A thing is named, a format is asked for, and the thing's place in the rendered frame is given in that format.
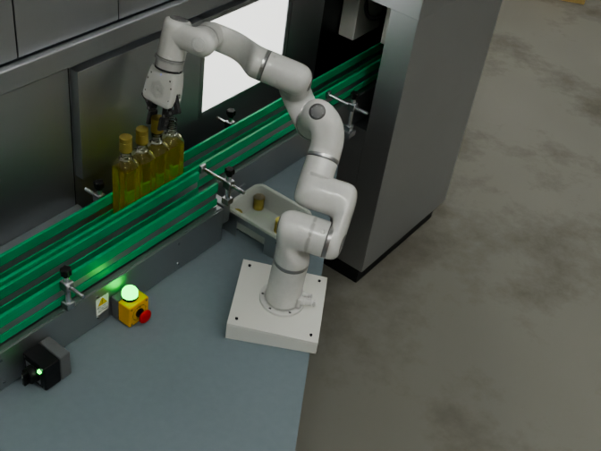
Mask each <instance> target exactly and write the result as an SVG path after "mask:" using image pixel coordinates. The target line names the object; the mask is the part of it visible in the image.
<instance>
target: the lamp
mask: <svg viewBox="0 0 601 451"><path fill-rule="evenodd" d="M138 298H139V293H138V288H137V287H136V286H134V285H126V286H125V287H124V288H123V289H122V299H123V300H124V301H125V302H135V301H136V300H137V299H138Z"/></svg>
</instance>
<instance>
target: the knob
mask: <svg viewBox="0 0 601 451"><path fill-rule="evenodd" d="M21 380H22V385H23V386H27V385H28V384H29V383H30V384H33V383H35V382H37V381H39V380H40V376H39V374H38V373H37V370H36V369H35V368H34V367H33V366H32V365H28V366H27V367H26V368H25V369H24V370H22V374H21Z"/></svg>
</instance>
